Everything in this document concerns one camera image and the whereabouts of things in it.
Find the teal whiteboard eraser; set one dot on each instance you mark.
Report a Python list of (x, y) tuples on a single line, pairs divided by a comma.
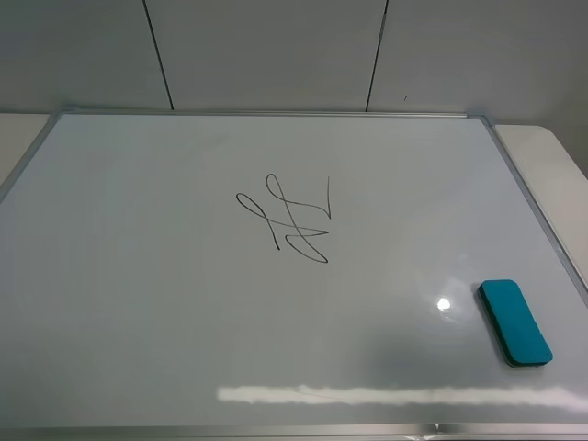
[(518, 334)]

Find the white whiteboard with aluminium frame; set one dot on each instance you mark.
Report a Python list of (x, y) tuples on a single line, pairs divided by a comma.
[(278, 277)]

